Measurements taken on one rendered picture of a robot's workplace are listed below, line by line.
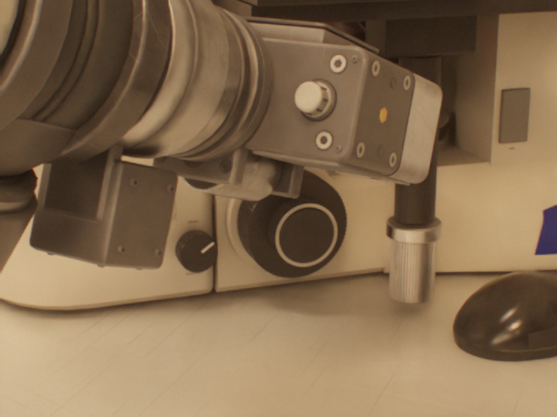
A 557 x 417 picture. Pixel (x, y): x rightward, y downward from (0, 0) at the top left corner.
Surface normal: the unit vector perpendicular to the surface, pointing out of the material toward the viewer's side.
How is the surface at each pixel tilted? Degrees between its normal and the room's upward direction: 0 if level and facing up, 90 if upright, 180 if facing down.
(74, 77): 112
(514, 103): 90
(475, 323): 53
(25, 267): 90
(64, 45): 101
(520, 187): 49
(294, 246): 90
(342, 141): 70
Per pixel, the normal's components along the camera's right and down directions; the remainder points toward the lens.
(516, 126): 0.33, 0.27
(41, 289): -0.06, 0.29
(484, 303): -0.61, -0.65
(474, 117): -0.94, 0.10
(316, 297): 0.00, -0.96
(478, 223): 0.11, 0.12
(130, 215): 0.85, 0.15
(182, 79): 0.79, 0.36
